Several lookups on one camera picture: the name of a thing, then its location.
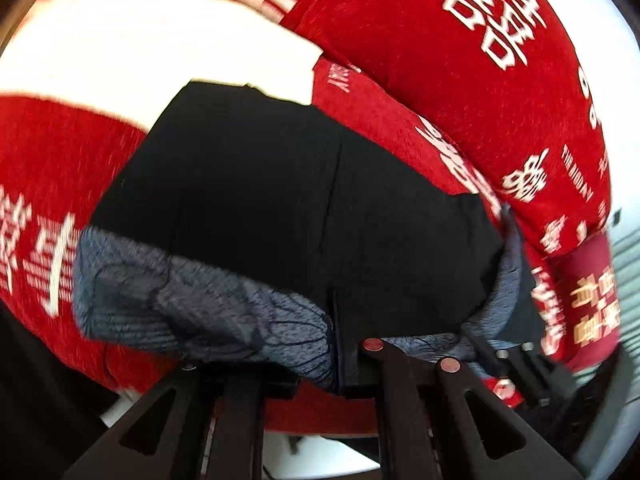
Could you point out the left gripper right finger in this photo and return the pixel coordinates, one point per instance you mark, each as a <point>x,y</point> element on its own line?
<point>439,421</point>

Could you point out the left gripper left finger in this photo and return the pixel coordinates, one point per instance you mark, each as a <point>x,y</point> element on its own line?
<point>200,422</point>

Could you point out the dark red embroidered pillow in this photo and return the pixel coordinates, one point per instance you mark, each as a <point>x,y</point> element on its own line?
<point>586,286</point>

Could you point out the black pants with patterned waistband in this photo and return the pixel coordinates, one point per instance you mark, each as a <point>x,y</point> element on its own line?
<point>246,228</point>

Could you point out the red white wedding blanket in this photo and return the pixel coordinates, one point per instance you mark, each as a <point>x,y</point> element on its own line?
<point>82,84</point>

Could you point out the red folded wedding quilt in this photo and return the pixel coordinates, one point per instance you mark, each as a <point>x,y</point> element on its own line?
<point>500,77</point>

